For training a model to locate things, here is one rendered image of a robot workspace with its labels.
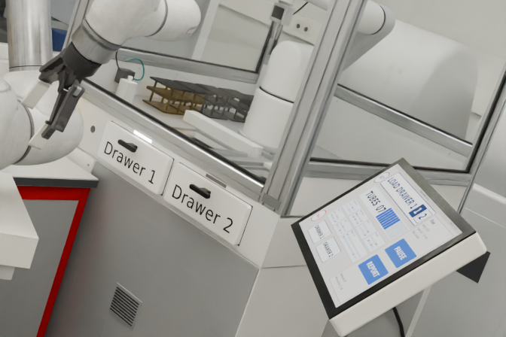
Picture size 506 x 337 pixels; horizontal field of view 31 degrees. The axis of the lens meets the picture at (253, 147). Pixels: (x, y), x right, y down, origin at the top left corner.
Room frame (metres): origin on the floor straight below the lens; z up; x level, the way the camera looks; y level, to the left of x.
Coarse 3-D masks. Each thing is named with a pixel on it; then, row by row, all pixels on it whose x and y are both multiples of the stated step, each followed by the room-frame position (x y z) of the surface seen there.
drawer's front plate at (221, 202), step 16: (176, 176) 2.39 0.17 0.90; (192, 176) 2.36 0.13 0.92; (176, 192) 2.38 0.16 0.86; (192, 192) 2.35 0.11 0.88; (224, 192) 2.28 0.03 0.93; (192, 208) 2.33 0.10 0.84; (208, 208) 2.30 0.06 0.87; (224, 208) 2.27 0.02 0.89; (240, 208) 2.24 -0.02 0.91; (208, 224) 2.29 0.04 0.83; (224, 224) 2.26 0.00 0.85; (240, 224) 2.22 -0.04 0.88
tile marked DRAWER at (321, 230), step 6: (324, 222) 1.98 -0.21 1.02; (312, 228) 1.98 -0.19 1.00; (318, 228) 1.97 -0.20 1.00; (324, 228) 1.95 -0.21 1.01; (312, 234) 1.95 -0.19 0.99; (318, 234) 1.94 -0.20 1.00; (324, 234) 1.92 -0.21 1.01; (330, 234) 1.90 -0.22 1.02; (312, 240) 1.92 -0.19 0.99; (318, 240) 1.91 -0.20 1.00
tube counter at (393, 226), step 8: (376, 208) 1.90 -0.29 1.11; (384, 208) 1.88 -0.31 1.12; (392, 208) 1.86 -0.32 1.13; (376, 216) 1.87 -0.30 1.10; (384, 216) 1.85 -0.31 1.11; (392, 216) 1.83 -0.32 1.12; (384, 224) 1.81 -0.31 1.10; (392, 224) 1.79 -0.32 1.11; (400, 224) 1.77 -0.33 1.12; (392, 232) 1.76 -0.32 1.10; (400, 232) 1.74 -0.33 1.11
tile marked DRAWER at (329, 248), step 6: (330, 240) 1.87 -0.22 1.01; (318, 246) 1.88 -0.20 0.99; (324, 246) 1.86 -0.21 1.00; (330, 246) 1.85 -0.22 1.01; (336, 246) 1.83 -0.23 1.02; (318, 252) 1.85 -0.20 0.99; (324, 252) 1.83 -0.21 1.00; (330, 252) 1.82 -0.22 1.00; (336, 252) 1.80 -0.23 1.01; (324, 258) 1.81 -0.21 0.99; (330, 258) 1.79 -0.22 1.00
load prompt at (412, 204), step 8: (392, 176) 2.03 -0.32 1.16; (400, 176) 2.00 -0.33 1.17; (384, 184) 2.01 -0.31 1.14; (392, 184) 1.98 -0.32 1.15; (400, 184) 1.96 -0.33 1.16; (408, 184) 1.94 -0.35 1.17; (392, 192) 1.94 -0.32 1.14; (400, 192) 1.92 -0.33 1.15; (408, 192) 1.90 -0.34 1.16; (416, 192) 1.88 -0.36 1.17; (400, 200) 1.88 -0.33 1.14; (408, 200) 1.86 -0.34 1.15; (416, 200) 1.84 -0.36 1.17; (424, 200) 1.82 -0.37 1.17; (400, 208) 1.84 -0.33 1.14; (408, 208) 1.82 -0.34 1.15; (416, 208) 1.80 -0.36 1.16; (424, 208) 1.79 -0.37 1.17; (432, 208) 1.77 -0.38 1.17; (408, 216) 1.79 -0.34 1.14; (416, 216) 1.77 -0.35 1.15; (424, 216) 1.75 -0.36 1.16; (416, 224) 1.74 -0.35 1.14
